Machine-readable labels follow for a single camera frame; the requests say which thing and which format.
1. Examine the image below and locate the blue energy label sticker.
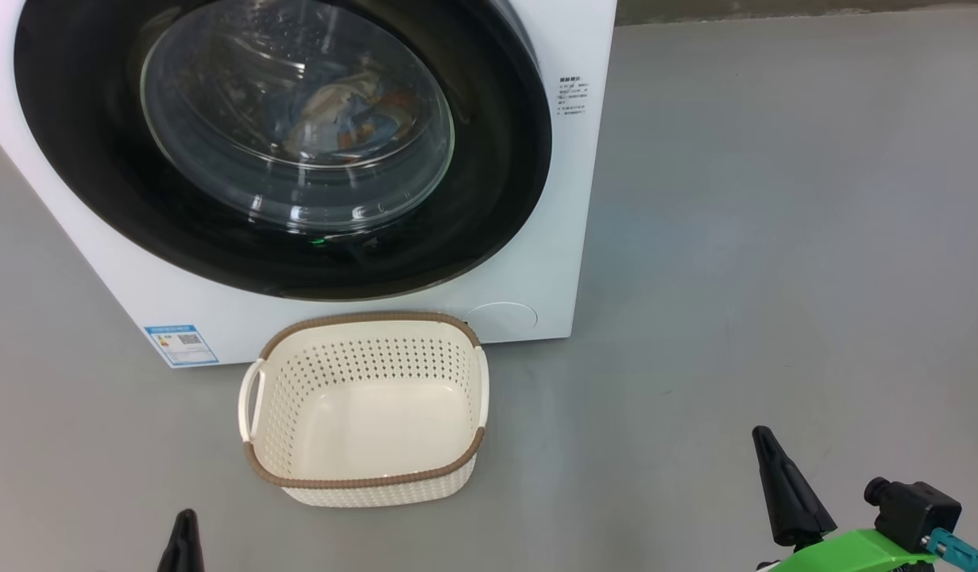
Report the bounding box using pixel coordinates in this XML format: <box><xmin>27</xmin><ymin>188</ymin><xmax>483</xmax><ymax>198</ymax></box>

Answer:
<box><xmin>144</xmin><ymin>324</ymin><xmax>219</xmax><ymax>368</ymax></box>

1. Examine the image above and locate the round white filter cover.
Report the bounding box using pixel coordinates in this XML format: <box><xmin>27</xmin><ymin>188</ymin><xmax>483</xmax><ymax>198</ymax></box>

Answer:
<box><xmin>465</xmin><ymin>302</ymin><xmax>539</xmax><ymax>338</ymax></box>

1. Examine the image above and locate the small printed text label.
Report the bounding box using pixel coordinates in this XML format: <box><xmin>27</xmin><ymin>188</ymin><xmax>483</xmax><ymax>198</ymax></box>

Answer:
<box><xmin>559</xmin><ymin>75</ymin><xmax>591</xmax><ymax>117</ymax></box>

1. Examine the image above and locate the teal right camera cable connector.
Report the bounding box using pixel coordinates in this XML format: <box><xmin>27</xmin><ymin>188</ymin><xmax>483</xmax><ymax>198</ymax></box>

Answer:
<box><xmin>922</xmin><ymin>528</ymin><xmax>978</xmax><ymax>572</ymax></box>

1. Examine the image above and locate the cream perforated laundry basket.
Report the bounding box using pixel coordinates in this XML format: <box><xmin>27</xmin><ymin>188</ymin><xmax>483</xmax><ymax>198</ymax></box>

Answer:
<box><xmin>238</xmin><ymin>311</ymin><xmax>490</xmax><ymax>508</ymax></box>

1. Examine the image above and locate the black round glass machine door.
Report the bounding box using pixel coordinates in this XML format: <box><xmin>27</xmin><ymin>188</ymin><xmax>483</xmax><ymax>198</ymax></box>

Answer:
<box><xmin>14</xmin><ymin>0</ymin><xmax>553</xmax><ymax>301</ymax></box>

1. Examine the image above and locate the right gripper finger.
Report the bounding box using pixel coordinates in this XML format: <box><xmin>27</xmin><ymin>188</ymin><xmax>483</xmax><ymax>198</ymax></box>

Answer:
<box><xmin>752</xmin><ymin>426</ymin><xmax>839</xmax><ymax>547</ymax></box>

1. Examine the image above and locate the blue garment with orange print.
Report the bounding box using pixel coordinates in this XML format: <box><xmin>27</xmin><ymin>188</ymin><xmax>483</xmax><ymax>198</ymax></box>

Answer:
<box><xmin>330</xmin><ymin>75</ymin><xmax>414</xmax><ymax>156</ymax></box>

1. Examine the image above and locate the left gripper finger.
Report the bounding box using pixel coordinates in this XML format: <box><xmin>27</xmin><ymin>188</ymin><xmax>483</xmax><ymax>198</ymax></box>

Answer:
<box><xmin>157</xmin><ymin>508</ymin><xmax>205</xmax><ymax>572</ymax></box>

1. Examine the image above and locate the white front-loading washing machine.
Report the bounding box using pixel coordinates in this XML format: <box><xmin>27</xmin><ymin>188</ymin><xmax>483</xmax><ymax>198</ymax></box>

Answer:
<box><xmin>0</xmin><ymin>0</ymin><xmax>618</xmax><ymax>369</ymax></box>

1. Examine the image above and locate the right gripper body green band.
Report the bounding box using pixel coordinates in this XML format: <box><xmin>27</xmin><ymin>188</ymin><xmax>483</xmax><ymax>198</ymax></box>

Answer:
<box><xmin>763</xmin><ymin>528</ymin><xmax>942</xmax><ymax>572</ymax></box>

